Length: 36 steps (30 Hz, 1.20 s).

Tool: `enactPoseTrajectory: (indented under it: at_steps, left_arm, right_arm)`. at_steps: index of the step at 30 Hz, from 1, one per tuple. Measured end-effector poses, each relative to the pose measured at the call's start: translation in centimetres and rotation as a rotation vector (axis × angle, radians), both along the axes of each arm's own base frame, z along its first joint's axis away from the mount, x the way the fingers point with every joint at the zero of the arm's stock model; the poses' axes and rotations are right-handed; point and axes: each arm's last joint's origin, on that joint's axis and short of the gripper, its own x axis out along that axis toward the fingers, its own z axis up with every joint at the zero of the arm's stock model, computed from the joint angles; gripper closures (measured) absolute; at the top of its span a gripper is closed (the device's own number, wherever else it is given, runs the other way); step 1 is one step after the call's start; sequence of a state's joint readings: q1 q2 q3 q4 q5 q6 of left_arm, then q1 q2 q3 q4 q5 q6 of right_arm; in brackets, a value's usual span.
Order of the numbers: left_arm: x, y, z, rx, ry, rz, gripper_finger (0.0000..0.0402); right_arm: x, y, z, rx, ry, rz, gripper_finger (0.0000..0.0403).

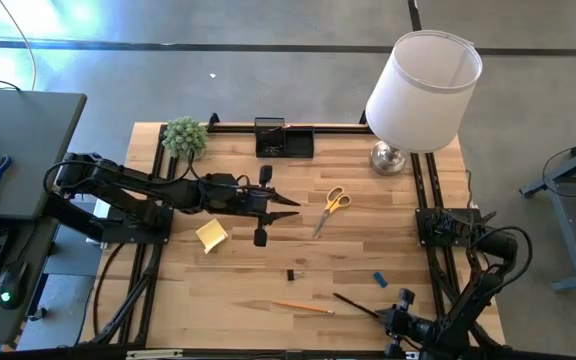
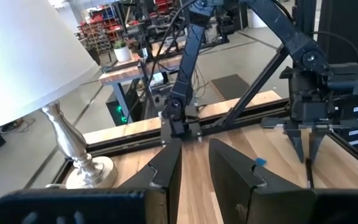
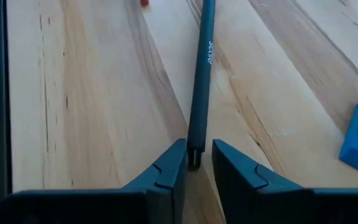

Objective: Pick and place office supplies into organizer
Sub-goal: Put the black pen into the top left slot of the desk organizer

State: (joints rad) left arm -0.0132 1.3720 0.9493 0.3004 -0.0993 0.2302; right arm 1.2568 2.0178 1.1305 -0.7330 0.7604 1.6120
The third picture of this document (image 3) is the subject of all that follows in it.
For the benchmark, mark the orange pencil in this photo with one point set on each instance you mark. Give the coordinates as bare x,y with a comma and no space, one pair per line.
144,2

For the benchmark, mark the black pen with white print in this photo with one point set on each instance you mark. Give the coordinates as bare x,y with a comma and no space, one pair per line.
202,87

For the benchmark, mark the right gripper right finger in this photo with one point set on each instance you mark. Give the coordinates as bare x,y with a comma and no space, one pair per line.
244,193

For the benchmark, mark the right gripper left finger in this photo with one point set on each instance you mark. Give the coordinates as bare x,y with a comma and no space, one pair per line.
166,193

